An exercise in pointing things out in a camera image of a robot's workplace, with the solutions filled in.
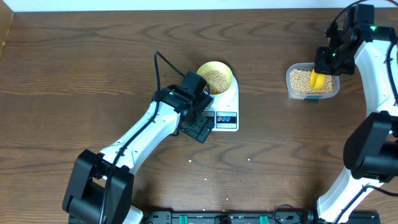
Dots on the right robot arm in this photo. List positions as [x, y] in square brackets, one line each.
[370, 160]

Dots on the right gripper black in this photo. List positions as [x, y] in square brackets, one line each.
[321, 66]

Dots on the black mounting rail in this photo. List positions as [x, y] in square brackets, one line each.
[284, 216]

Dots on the soybeans in yellow bowl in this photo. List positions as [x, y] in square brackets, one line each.
[217, 81]

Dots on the white digital kitchen scale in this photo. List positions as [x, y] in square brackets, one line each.
[224, 110]

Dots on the clear plastic container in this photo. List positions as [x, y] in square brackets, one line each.
[301, 96]

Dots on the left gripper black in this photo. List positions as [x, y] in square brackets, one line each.
[195, 132]

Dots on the yellow measuring scoop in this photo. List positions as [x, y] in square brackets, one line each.
[317, 80]

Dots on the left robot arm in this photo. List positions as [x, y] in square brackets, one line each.
[100, 186]

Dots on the soybeans pile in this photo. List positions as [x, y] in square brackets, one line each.
[300, 81]

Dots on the yellow bowl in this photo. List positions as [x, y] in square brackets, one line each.
[219, 66]

